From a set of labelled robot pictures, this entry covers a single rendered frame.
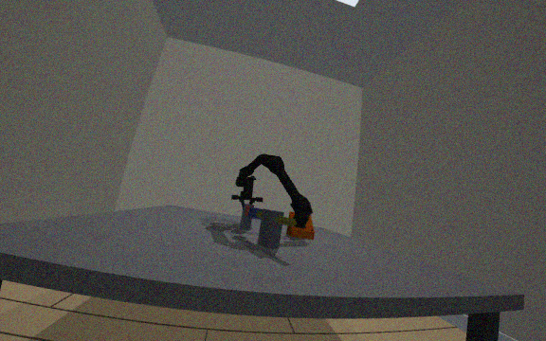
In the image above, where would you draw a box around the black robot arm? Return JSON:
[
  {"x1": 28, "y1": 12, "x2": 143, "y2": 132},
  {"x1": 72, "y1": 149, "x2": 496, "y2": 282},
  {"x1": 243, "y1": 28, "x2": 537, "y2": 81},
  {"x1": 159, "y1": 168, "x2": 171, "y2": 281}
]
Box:
[{"x1": 235, "y1": 153, "x2": 313, "y2": 228}]

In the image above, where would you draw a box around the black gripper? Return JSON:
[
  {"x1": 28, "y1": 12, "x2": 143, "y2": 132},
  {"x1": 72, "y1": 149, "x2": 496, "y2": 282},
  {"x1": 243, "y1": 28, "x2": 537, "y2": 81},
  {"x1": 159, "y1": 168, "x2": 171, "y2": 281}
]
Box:
[{"x1": 231, "y1": 187, "x2": 263, "y2": 207}]

